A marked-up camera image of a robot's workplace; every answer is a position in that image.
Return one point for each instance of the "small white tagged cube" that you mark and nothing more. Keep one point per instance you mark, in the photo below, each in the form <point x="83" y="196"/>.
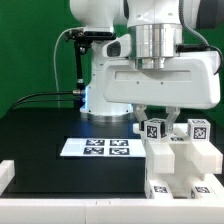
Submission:
<point x="155" y="129"/>

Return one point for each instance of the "white X-frame chair legs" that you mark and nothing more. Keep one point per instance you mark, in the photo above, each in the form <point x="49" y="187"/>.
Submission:
<point x="160" y="158"/>

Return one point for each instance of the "black camera on stand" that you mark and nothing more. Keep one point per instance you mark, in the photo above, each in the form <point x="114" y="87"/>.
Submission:
<point x="82" y="43"/>

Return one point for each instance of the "white left fence bar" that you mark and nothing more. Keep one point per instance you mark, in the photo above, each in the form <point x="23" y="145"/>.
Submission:
<point x="7" y="173"/>

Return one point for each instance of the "white front fence bar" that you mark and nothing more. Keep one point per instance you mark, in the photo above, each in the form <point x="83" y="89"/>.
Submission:
<point x="111" y="211"/>

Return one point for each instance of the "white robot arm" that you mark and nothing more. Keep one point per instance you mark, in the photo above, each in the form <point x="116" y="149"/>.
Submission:
<point x="139" y="57"/>

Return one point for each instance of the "white flat tagged base plate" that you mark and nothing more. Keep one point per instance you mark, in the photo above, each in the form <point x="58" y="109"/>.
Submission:
<point x="99" y="147"/>

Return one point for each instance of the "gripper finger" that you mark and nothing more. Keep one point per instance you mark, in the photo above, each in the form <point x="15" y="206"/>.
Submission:
<point x="139" y="111"/>
<point x="172" y="114"/>

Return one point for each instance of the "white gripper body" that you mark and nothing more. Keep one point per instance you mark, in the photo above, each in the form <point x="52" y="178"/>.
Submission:
<point x="187" y="81"/>

